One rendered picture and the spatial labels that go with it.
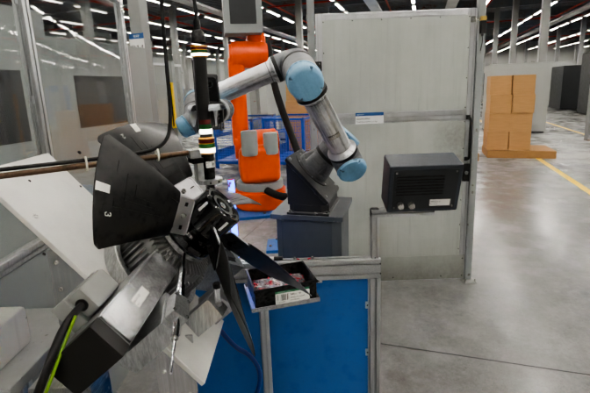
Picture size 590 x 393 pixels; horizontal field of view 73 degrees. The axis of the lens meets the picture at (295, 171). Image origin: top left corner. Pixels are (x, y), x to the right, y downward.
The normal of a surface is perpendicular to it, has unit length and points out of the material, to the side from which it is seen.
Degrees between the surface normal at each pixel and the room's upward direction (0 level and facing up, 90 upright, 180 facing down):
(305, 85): 109
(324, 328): 90
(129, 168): 74
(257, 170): 90
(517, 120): 90
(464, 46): 90
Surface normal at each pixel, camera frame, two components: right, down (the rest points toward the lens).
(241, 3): 0.18, 0.19
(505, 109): -0.30, 0.21
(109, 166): 0.88, -0.26
